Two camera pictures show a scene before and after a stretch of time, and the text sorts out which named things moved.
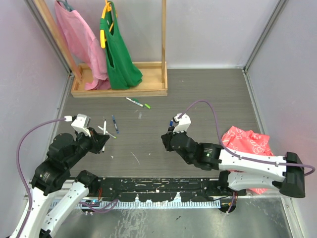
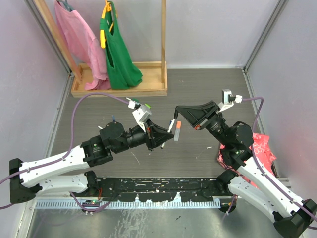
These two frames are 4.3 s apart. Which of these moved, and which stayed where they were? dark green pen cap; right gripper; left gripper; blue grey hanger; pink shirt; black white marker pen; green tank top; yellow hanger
Moved: left gripper; black white marker pen; right gripper
Stayed: dark green pen cap; green tank top; pink shirt; blue grey hanger; yellow hanger
